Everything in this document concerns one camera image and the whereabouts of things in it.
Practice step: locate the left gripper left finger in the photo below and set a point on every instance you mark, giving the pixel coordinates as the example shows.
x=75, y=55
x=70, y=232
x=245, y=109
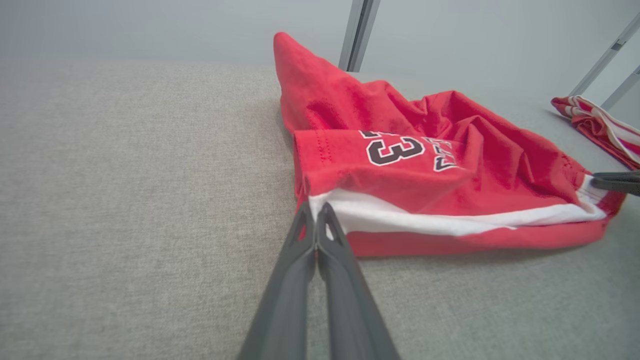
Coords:
x=290, y=300

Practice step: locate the red Bulls jersey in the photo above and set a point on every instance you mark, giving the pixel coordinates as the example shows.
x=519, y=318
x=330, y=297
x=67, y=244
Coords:
x=600, y=125

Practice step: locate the red shorts with white stripes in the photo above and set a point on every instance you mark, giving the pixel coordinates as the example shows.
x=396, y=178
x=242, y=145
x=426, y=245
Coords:
x=400, y=175

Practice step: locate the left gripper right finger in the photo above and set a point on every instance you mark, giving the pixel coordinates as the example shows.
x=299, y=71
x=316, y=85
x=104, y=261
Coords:
x=345, y=300

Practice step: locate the grey double-post stand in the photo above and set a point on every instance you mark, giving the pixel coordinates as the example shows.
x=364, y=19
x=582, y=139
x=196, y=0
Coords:
x=357, y=35

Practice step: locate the grey metal frame bar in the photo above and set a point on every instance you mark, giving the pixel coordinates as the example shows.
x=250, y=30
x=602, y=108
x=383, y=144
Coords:
x=622, y=89
x=607, y=52

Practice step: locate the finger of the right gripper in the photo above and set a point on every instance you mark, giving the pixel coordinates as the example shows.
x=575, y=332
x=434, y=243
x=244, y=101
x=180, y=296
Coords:
x=620, y=182

